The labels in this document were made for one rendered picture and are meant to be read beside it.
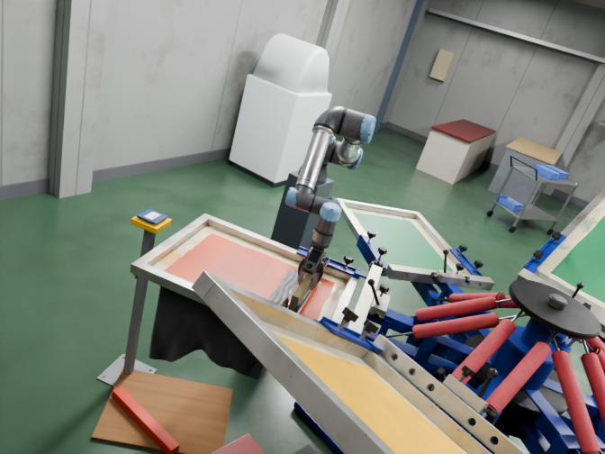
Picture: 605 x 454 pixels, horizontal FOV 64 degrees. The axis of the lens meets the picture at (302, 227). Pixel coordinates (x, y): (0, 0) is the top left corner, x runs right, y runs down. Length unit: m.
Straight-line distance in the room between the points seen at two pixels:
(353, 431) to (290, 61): 4.89
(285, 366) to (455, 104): 9.67
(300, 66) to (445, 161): 3.59
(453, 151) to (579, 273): 5.56
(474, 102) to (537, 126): 1.23
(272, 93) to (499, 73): 5.67
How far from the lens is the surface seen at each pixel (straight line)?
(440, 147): 8.11
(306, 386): 0.72
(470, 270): 2.68
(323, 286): 2.10
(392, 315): 1.93
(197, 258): 2.05
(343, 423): 0.69
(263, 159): 5.53
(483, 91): 10.15
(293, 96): 5.25
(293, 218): 2.55
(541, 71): 10.01
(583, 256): 2.78
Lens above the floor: 2.03
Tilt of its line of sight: 25 degrees down
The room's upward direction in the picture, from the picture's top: 17 degrees clockwise
